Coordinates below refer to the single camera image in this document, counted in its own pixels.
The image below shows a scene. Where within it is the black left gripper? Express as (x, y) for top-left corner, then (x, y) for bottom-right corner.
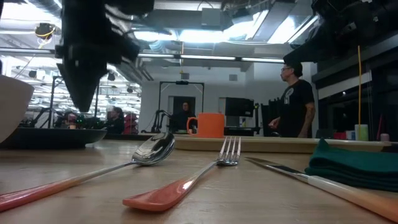
(55, 0), (141, 113)

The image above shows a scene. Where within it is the black ceiling dome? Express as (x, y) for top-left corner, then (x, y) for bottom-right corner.
(34, 22), (57, 40)

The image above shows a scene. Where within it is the spoon with orange handle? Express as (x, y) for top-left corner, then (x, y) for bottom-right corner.
(0, 132), (176, 213)

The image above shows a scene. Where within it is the white ribbed bowl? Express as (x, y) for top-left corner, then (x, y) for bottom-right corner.
(0, 74), (35, 144)

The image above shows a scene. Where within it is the fork with orange handle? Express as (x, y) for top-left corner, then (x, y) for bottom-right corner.
(122, 136), (242, 213)

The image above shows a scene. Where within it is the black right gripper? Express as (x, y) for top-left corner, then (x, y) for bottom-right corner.
(283, 0), (398, 64)

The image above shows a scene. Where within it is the orange mug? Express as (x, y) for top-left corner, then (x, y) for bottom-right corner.
(186, 112), (225, 139)

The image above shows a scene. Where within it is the beige plastic tray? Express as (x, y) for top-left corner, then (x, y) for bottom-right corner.
(173, 136), (393, 154)

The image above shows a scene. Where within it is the long ceiling light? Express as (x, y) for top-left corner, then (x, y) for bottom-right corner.
(136, 53), (285, 64)

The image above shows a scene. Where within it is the green and white cup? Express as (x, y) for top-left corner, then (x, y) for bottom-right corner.
(354, 124), (369, 141)

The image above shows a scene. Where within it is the dark green cloth napkin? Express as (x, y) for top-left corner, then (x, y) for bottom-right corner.
(304, 138), (398, 193)

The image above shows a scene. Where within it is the yellow cable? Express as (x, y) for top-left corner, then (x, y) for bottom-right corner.
(356, 45), (362, 141)

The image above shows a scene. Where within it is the knife with orange handle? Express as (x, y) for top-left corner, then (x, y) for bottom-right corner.
(244, 156), (398, 223)

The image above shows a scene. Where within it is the person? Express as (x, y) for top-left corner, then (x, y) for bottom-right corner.
(269, 60), (317, 139)
(104, 106), (126, 135)
(172, 101), (197, 134)

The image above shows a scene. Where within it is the black wall monitor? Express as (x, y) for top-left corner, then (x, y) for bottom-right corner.
(224, 97), (255, 118)

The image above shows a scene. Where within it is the black frame stand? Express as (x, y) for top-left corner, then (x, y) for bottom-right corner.
(157, 80), (205, 133)
(48, 75), (100, 129)

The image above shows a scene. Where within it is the dark teal plate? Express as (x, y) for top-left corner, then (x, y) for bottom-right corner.
(0, 127), (108, 149)

